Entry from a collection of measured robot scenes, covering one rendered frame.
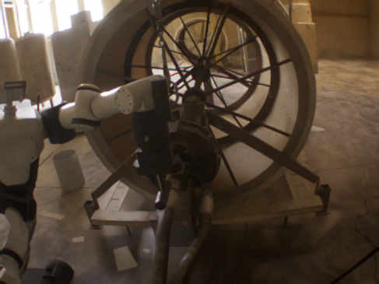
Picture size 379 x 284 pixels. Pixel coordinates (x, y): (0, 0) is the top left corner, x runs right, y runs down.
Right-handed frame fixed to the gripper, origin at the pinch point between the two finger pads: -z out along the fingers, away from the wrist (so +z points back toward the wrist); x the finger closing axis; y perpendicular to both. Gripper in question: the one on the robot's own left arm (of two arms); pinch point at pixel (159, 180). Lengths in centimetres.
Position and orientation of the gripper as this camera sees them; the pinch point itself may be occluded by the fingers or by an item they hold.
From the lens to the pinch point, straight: 73.5
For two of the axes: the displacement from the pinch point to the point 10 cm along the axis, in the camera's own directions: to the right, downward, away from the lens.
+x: 9.9, -0.8, -1.2
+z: -1.3, -9.1, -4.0
